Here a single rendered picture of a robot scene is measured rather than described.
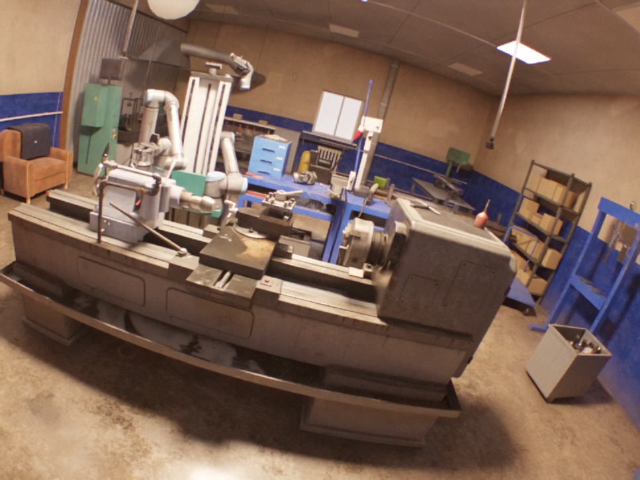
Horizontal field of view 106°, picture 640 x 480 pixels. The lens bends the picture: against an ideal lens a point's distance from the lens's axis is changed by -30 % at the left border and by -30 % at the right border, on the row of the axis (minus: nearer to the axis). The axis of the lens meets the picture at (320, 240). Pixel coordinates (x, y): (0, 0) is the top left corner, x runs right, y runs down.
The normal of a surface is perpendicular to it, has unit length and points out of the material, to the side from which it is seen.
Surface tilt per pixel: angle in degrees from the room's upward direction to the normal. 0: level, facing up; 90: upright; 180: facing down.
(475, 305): 90
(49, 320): 90
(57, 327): 90
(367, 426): 90
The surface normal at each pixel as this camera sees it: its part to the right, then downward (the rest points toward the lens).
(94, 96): -0.06, 0.36
